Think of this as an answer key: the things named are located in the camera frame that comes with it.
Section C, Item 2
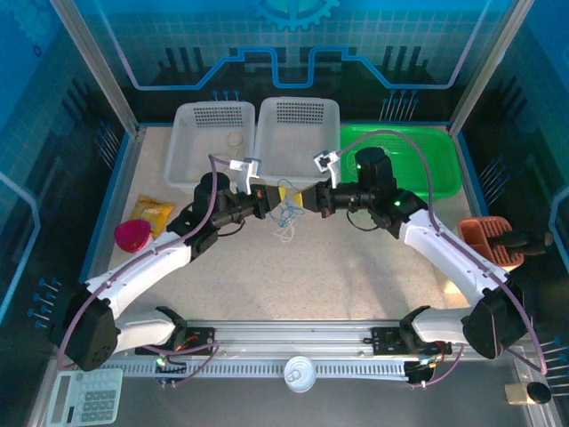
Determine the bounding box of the yellow snack bag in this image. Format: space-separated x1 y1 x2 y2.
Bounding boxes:
128 194 175 239

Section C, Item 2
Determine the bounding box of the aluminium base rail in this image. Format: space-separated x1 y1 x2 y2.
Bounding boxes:
135 318 453 357

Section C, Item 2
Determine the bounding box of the white slotted cable duct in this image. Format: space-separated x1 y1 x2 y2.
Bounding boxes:
115 358 414 379

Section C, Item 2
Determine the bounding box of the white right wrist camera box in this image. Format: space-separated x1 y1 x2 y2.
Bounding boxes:
312 149 341 189

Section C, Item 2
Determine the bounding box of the green perforated plastic basket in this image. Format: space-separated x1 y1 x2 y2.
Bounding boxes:
340 124 462 201

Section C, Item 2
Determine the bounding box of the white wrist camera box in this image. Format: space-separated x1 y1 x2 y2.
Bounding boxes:
229 157 263 196
312 149 341 189

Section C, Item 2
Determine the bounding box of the lilac right arm cable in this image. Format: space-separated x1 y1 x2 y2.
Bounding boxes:
337 128 549 391

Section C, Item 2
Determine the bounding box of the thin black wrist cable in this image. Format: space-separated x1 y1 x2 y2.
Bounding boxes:
212 217 245 237
345 208 379 232

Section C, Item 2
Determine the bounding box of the beige block with black cylinder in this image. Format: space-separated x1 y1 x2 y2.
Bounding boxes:
504 381 552 406

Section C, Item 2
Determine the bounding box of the orange ribbed plastic holder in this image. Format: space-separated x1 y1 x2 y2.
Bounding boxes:
457 216 525 272

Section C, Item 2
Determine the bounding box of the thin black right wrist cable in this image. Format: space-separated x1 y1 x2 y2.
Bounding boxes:
345 208 379 232

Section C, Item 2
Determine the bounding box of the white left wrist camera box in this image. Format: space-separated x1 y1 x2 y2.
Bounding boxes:
229 157 263 196

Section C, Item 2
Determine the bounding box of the lilac left arm cable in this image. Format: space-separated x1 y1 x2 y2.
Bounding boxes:
55 153 236 389

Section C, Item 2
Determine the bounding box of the white perforated plastic basket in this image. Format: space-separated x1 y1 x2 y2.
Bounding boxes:
253 96 342 188
164 101 257 192

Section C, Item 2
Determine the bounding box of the thin blue cable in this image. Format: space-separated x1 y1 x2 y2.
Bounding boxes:
268 177 306 229

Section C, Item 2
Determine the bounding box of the lilac arm cable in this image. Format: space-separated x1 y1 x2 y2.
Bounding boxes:
55 153 236 389
337 128 549 391

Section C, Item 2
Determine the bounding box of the white desk calculator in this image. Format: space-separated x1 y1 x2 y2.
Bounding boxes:
46 368 124 426

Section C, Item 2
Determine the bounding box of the aluminium frame post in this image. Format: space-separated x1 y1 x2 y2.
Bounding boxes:
48 0 143 137
446 0 534 137

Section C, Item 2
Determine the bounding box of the black handled tool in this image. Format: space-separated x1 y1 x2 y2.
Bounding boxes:
488 230 556 258

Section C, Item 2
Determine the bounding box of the thin white cable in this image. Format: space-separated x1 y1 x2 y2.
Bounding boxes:
272 222 298 244

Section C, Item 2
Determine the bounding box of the thin black left wrist cable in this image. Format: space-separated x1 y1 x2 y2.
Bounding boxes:
212 217 245 237

